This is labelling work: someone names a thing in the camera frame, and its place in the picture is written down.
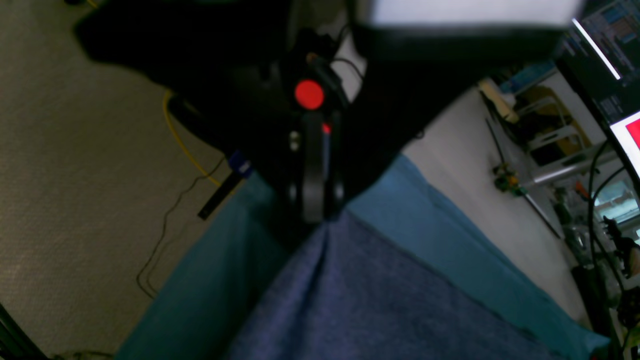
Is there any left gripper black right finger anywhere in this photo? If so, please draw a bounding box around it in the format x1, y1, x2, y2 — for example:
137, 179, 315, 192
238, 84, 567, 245
334, 25, 563, 207

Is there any yellow cable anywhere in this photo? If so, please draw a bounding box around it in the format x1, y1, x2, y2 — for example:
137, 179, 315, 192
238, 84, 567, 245
162, 90, 221, 187

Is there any blue heathered T-shirt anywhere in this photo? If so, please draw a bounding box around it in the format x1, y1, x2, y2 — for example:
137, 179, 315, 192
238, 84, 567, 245
225, 214, 562, 360

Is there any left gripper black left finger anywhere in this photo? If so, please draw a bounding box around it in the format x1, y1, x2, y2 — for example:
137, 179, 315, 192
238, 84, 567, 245
75, 0, 321, 246

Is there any blue clamp top right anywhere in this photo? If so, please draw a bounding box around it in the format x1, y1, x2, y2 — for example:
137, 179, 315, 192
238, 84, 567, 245
197, 151, 254, 221

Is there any teal table cloth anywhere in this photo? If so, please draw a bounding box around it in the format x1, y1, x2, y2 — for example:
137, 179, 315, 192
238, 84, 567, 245
115, 156, 610, 360

